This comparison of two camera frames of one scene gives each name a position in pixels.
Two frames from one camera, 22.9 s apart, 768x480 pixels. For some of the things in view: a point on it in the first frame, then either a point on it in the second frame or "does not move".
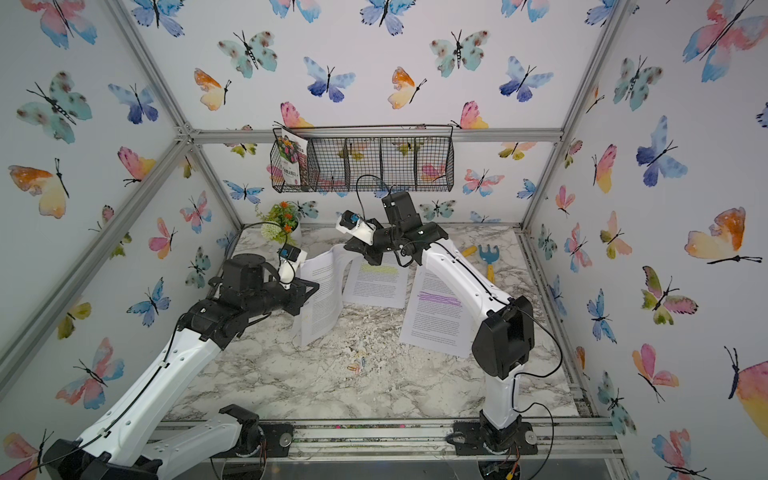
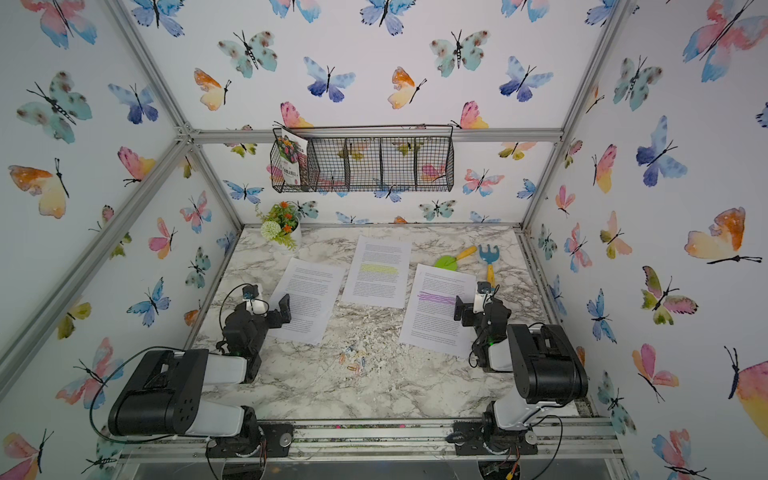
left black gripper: (299, 295) -> (276, 321)
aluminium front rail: (559, 440) does not move
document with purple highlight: (438, 318) does not move
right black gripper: (369, 253) -> (467, 309)
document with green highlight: (383, 285) does not move
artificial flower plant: (282, 223) does not move
